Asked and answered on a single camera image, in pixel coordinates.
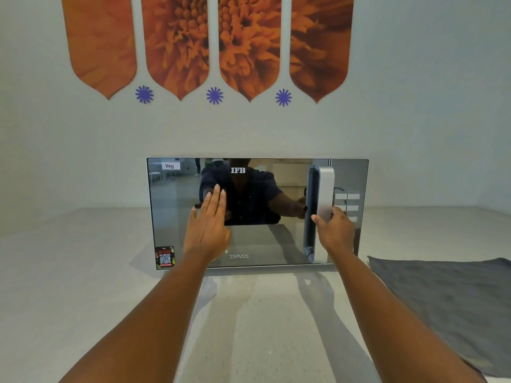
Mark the person's left forearm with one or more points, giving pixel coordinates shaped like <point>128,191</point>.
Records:
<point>151,319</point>

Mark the grey cloth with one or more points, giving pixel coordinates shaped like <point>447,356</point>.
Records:
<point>451,299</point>

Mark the person's right forearm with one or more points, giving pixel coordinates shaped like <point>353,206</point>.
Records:
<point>391,315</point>

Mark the white label sticker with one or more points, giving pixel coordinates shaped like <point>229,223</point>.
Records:
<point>171,166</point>

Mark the black code sticker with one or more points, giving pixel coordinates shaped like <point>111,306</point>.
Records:
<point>164,258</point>

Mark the orange petal wall panel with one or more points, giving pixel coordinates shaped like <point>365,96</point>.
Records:
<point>99,39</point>

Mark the person's left hand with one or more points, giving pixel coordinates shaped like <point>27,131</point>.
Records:
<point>207,231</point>

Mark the person's right thumb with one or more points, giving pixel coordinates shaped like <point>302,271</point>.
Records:
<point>318,221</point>

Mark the person's right hand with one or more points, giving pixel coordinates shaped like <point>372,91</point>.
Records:
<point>338,235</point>

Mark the silver mirrored microwave oven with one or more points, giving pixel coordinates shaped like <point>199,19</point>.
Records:
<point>259,243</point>

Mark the person's left little finger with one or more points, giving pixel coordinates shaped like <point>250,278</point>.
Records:
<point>192,218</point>

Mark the person's left middle finger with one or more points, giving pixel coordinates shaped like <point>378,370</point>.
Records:
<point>215,201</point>

